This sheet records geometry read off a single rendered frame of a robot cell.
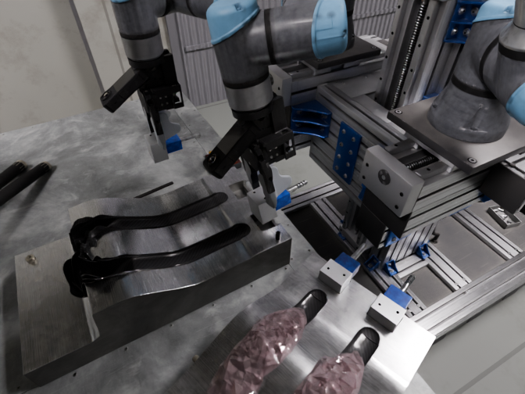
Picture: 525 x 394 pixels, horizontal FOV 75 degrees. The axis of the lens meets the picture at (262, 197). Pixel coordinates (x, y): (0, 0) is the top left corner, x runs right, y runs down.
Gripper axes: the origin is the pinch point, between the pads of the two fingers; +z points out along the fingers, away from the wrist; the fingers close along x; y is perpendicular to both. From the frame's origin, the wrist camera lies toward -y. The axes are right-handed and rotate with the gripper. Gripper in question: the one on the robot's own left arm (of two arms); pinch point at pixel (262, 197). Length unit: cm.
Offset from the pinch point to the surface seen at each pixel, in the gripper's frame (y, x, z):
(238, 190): -0.6, 13.0, 6.4
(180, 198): -13.8, 15.0, 2.2
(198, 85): 51, 208, 56
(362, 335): 0.9, -28.2, 13.6
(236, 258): -10.6, -6.1, 5.3
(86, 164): -31, 51, 3
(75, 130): -31, 71, 1
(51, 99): -47, 216, 31
